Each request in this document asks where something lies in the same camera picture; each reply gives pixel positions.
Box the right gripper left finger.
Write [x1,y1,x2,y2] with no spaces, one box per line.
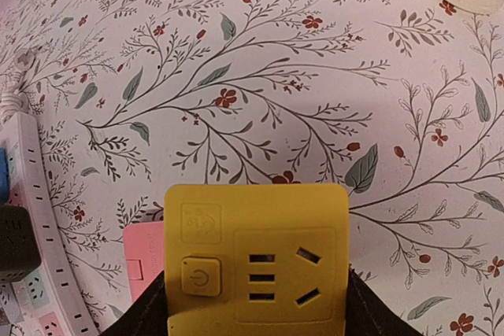
[101,271,169,336]

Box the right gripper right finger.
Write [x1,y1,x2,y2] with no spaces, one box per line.
[345,268,421,336]

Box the pink plug adapter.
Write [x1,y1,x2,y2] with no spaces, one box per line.
[123,221,165,302]

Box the yellow cube socket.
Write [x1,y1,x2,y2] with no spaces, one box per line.
[164,183,349,335]

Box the white long power strip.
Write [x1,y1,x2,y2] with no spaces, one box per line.
[1,113,99,335]

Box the cyan plug adapter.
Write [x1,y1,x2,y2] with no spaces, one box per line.
[0,148,9,205]

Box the dark green cube socket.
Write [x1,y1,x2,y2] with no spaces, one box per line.
[0,205,42,284]

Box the white coiled strip cable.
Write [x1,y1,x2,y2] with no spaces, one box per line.
[0,46,36,124]

